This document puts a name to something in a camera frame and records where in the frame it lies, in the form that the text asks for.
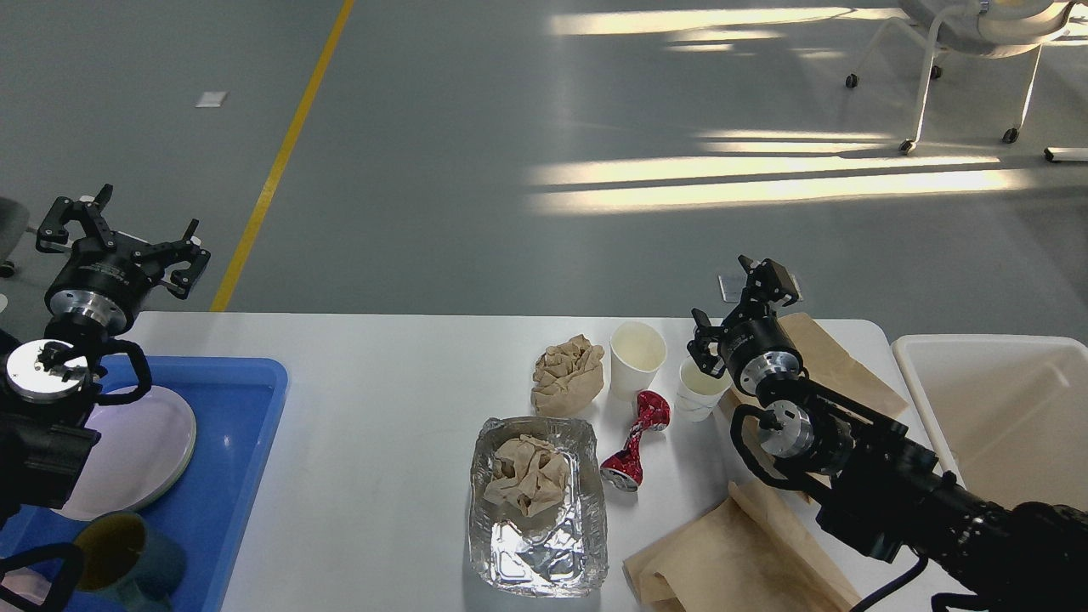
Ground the pink cloth corner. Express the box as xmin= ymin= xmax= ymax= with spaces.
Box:
xmin=3 ymin=567 xmax=52 ymax=604

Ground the white bar on floor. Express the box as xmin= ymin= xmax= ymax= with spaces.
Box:
xmin=1044 ymin=146 xmax=1088 ymax=163

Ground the crumpled brown paper in tray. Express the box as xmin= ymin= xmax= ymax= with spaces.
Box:
xmin=484 ymin=434 xmax=571 ymax=518

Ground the crushed red can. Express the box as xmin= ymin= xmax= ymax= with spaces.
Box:
xmin=599 ymin=388 xmax=672 ymax=493

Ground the brown paper bag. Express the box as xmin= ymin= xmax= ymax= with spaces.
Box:
xmin=716 ymin=311 xmax=910 ymax=504
xmin=623 ymin=481 xmax=860 ymax=611

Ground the blue plastic tray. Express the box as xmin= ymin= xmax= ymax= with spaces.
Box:
xmin=0 ymin=356 xmax=290 ymax=612

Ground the tall white paper cup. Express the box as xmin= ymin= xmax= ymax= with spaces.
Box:
xmin=609 ymin=321 xmax=667 ymax=400

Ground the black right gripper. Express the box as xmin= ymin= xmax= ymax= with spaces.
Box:
xmin=687 ymin=255 xmax=803 ymax=393

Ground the white floor marker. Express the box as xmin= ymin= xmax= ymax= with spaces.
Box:
xmin=195 ymin=91 xmax=228 ymax=109

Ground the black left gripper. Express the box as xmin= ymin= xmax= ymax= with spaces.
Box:
xmin=35 ymin=184 xmax=211 ymax=336

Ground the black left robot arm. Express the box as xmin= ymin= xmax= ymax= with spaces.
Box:
xmin=1 ymin=184 xmax=211 ymax=519

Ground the light green plate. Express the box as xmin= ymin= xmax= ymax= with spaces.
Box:
xmin=127 ymin=399 xmax=198 ymax=511

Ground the pink plastic plate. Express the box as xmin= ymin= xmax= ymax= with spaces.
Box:
xmin=57 ymin=385 xmax=183 ymax=522

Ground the floor socket plate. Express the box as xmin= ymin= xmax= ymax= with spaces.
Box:
xmin=718 ymin=272 xmax=749 ymax=303

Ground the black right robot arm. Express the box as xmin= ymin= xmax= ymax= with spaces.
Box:
xmin=687 ymin=255 xmax=1087 ymax=611

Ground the crumpled brown paper ball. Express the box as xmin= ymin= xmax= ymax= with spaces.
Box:
xmin=531 ymin=336 xmax=604 ymax=418

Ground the brown paper bag front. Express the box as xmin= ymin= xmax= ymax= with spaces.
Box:
xmin=623 ymin=481 xmax=860 ymax=611

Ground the brown paper bag rear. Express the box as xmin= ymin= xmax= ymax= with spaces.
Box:
xmin=716 ymin=311 xmax=910 ymax=504

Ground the dark teal mug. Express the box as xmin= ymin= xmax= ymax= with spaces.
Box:
xmin=73 ymin=512 xmax=187 ymax=611

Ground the aluminium foil tray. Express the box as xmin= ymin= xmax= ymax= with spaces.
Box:
xmin=467 ymin=416 xmax=609 ymax=598

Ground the white plastic bin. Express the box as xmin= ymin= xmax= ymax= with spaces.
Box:
xmin=892 ymin=334 xmax=1087 ymax=510

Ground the short white paper cup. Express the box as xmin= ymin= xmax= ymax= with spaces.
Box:
xmin=673 ymin=356 xmax=732 ymax=423

